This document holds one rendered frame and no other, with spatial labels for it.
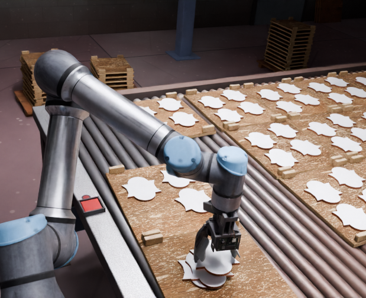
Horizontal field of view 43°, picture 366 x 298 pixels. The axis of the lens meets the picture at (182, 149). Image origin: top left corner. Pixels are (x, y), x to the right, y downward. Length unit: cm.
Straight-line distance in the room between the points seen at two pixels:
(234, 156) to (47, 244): 47
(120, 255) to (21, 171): 220
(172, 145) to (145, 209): 64
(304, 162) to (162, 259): 84
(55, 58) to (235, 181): 51
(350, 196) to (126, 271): 90
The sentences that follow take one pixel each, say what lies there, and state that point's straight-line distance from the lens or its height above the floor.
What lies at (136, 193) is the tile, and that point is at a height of 94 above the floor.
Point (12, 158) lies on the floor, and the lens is 373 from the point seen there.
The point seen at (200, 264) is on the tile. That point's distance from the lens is 130.
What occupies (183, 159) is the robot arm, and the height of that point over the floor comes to 140.
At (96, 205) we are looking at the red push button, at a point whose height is 93.
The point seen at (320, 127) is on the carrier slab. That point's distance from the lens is 229.
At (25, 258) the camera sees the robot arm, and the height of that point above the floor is 119.
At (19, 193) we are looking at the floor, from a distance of 333.
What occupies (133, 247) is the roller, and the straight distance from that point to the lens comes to 147.
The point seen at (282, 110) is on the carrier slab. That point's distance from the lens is 242.
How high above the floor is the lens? 190
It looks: 30 degrees down
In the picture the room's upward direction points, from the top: 5 degrees clockwise
